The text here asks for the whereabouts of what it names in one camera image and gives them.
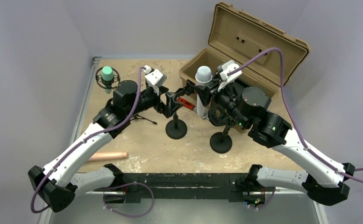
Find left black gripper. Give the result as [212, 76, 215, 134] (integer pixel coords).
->
[126, 85, 182, 117]

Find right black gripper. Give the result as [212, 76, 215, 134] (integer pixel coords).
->
[195, 78, 249, 128]

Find white microphone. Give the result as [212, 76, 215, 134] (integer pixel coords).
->
[195, 65, 213, 117]

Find round base clip stand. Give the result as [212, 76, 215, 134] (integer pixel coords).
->
[165, 87, 194, 140]

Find round base shock mount stand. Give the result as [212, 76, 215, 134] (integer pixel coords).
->
[208, 105, 236, 154]

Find green microphone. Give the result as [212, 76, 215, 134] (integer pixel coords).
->
[101, 66, 114, 94]

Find black tripod mic stand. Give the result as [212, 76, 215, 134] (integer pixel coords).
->
[95, 67, 157, 125]

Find pink microphone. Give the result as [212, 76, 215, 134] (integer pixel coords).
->
[88, 152, 128, 162]

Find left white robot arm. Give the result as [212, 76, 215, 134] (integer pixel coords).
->
[28, 80, 191, 214]

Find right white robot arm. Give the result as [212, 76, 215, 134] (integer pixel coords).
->
[195, 83, 355, 206]

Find red adjustable wrench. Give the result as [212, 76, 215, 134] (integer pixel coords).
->
[177, 97, 197, 112]

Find tan plastic tool case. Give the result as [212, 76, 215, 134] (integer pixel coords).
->
[179, 2, 311, 97]

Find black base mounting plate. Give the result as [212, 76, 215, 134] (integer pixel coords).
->
[103, 173, 273, 203]

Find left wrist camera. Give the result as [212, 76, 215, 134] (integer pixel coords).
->
[143, 65, 167, 96]

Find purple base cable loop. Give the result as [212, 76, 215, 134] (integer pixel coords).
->
[102, 183, 155, 219]

